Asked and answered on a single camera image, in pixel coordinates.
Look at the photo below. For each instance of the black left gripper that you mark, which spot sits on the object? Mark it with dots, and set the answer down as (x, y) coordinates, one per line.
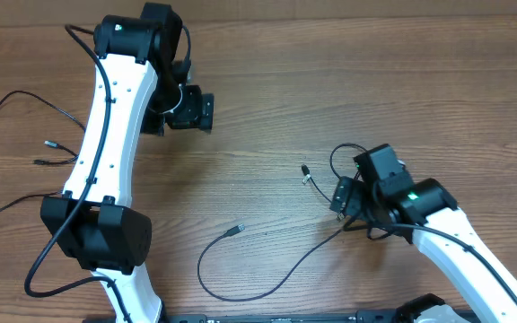
(197, 112)

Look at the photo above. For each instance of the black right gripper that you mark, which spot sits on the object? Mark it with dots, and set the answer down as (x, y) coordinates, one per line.
(355, 194)

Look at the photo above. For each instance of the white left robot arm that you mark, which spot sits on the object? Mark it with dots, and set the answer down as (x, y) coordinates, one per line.
(140, 88)

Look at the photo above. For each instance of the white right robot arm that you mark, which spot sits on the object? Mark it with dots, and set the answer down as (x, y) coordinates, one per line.
(383, 196)

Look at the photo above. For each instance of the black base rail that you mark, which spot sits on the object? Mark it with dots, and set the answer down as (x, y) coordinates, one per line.
(359, 316)

